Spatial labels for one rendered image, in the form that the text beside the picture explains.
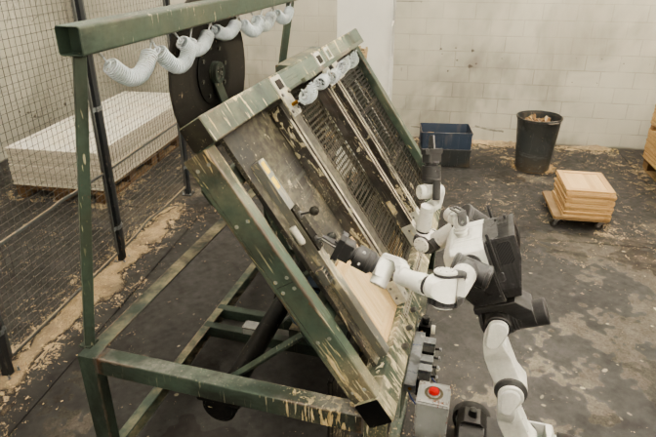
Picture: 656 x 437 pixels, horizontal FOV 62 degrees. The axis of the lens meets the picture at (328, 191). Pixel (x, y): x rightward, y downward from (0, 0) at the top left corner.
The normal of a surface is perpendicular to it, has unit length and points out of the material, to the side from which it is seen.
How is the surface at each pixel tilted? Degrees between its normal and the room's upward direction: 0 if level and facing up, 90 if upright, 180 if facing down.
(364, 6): 90
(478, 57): 90
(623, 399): 0
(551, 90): 90
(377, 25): 90
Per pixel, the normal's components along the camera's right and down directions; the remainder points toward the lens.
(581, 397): 0.00, -0.91
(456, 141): -0.09, 0.41
